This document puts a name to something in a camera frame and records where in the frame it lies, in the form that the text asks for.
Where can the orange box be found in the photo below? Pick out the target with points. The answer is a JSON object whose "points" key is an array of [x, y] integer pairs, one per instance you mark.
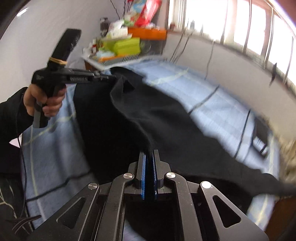
{"points": [[147, 34]]}

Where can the dark glass jar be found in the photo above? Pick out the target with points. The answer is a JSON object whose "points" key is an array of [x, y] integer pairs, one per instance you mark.
{"points": [[104, 26]]}

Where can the person's left hand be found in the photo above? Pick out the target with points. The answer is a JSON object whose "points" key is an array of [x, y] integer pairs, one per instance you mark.
{"points": [[34, 94]]}

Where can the floral curtain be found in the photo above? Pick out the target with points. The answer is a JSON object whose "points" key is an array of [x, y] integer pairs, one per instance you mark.
{"points": [[287, 160]]}

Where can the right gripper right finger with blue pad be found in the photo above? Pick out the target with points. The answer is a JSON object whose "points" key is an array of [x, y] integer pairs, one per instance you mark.
{"points": [[158, 173]]}

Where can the lime green box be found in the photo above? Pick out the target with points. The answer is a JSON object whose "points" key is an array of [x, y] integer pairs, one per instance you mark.
{"points": [[123, 47]]}

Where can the black phone on bed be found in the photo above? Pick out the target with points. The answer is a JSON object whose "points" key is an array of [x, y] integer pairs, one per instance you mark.
{"points": [[260, 137]]}

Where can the striped tray box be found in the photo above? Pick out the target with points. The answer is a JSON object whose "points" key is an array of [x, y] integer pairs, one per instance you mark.
{"points": [[112, 62]]}

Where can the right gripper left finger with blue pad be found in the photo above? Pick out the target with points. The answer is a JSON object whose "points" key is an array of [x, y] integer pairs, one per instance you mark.
{"points": [[140, 175]]}

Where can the black left sleeve forearm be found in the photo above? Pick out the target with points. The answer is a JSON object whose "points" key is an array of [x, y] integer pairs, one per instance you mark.
{"points": [[14, 120]]}

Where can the black pants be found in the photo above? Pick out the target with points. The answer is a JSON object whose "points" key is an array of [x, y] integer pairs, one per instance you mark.
{"points": [[119, 119]]}

